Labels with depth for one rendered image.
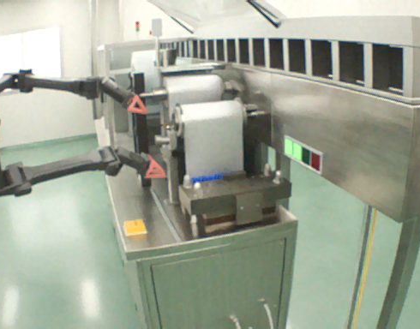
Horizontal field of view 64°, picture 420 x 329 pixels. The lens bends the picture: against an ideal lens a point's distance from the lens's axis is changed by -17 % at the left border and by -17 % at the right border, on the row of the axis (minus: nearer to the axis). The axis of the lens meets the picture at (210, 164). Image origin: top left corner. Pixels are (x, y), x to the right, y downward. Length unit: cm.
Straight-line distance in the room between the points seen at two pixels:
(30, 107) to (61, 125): 71
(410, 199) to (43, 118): 663
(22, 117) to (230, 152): 588
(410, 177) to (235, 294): 91
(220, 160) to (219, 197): 22
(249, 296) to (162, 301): 36
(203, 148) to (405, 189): 88
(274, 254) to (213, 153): 46
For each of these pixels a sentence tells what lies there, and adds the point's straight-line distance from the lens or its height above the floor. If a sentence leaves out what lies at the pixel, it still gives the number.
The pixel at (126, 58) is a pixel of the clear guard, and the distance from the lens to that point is 247.
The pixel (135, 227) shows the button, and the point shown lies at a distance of 145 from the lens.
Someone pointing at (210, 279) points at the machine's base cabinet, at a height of 71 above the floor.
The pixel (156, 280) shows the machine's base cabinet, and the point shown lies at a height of 76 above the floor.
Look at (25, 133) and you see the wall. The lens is 722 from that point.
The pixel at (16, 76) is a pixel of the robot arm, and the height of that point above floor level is 151.
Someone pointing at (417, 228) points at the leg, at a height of 105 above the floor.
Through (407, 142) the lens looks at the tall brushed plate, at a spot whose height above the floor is 135.
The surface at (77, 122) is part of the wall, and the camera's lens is 710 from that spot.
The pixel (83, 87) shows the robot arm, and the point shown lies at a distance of 150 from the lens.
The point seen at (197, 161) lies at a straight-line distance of 155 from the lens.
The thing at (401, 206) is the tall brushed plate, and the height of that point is 119.
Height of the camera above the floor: 157
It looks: 18 degrees down
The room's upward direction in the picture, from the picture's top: 2 degrees counter-clockwise
